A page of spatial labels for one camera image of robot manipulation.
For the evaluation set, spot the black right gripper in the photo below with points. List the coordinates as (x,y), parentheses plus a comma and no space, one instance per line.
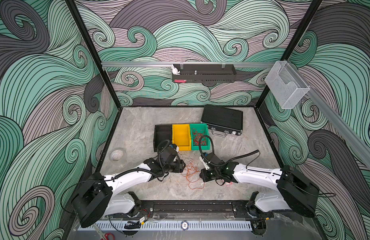
(203,176)

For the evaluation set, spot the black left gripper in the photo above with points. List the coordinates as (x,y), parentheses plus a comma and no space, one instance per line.
(179,167)

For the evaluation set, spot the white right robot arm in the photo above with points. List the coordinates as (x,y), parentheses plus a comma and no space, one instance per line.
(290,188)

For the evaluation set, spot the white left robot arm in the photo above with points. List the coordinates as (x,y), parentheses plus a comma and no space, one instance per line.
(100,196)

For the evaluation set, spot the pink crumpled object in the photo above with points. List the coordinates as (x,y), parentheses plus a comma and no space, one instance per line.
(229,184)

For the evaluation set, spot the yellow plastic bin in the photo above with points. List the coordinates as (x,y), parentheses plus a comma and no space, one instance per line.
(181,136)

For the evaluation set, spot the black plastic bin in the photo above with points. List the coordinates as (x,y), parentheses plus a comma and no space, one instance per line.
(162,133)

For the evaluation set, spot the green plastic bin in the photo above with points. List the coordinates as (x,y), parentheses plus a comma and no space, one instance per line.
(197,131)

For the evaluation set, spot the black ribbed carrying case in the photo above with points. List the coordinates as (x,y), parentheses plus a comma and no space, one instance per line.
(222,121)

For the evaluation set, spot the small white figurine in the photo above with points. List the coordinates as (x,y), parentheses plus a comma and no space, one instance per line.
(175,71)

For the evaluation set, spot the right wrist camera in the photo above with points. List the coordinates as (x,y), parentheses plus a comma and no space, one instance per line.
(212,160)

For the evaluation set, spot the white slotted cable duct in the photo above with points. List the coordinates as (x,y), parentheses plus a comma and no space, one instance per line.
(173,225)

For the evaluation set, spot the black wall shelf tray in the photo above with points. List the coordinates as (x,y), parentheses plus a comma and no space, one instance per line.
(206,74)

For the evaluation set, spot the red handled scissors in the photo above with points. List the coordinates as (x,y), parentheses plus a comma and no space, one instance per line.
(103,236)

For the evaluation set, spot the aluminium wall rail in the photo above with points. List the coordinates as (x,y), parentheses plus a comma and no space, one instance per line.
(159,64)

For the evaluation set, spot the clear acrylic wall holder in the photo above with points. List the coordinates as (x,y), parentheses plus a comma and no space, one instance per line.
(286,84)

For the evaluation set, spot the black corner frame post right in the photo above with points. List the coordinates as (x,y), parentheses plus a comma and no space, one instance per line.
(302,27)

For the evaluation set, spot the black corner frame post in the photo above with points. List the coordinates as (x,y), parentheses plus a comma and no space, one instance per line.
(302,27)
(92,50)

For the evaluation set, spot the black corner frame post left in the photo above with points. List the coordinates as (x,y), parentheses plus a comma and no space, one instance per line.
(92,50)

